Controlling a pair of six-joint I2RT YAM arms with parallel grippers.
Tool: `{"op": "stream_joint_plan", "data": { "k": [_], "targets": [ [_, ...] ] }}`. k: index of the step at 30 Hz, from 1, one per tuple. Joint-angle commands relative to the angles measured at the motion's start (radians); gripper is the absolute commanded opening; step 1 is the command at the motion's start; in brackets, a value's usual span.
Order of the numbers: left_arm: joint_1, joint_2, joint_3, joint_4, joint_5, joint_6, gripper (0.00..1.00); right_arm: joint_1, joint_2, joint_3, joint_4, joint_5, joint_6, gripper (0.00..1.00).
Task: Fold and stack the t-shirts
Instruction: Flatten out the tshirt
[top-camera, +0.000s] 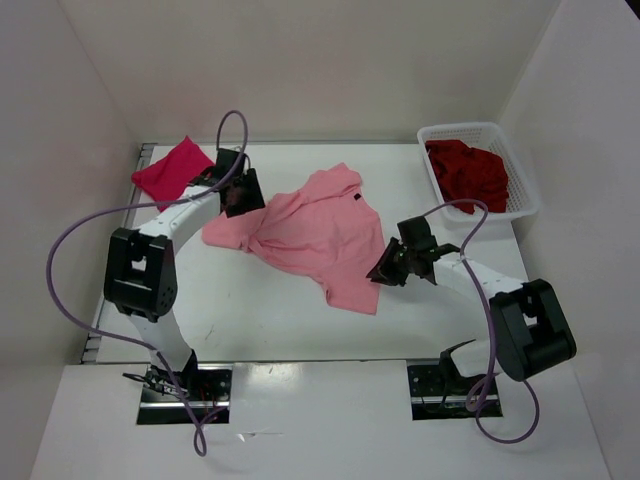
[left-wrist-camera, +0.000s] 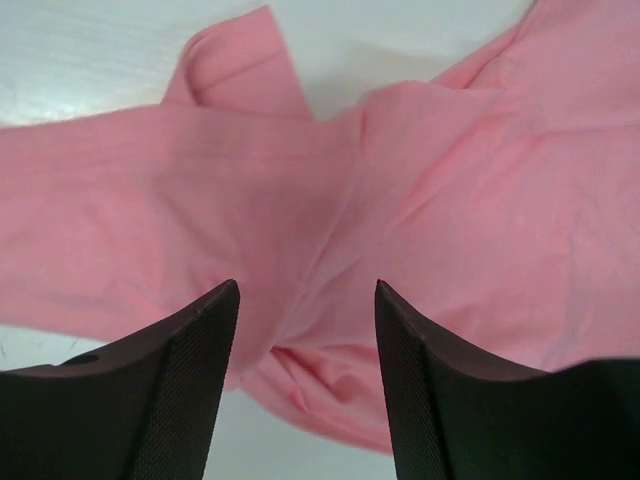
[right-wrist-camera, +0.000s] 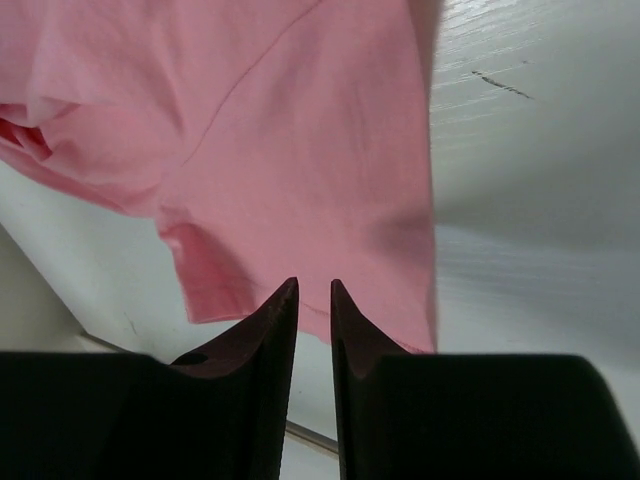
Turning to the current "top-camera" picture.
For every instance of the magenta t shirt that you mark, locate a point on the magenta t shirt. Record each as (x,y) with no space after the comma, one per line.
(166,179)

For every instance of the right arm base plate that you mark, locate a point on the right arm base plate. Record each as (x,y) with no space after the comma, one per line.
(435,398)

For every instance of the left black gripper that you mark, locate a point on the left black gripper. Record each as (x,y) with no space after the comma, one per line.
(254,200)

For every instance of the dark red t shirt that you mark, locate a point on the dark red t shirt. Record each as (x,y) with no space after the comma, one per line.
(465,172)

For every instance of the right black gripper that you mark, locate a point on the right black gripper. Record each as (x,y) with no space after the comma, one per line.
(383,272)

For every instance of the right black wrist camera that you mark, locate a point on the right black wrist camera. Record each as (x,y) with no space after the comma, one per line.
(415,233)

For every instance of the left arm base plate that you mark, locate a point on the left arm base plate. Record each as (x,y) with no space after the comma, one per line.
(208,396)

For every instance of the light pink t shirt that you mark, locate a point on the light pink t shirt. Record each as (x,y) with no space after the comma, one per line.
(325,231)

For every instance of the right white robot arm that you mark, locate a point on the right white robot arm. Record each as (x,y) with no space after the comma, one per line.
(528,330)

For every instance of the white plastic laundry basket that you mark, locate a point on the white plastic laundry basket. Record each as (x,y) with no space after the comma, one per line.
(523,198)

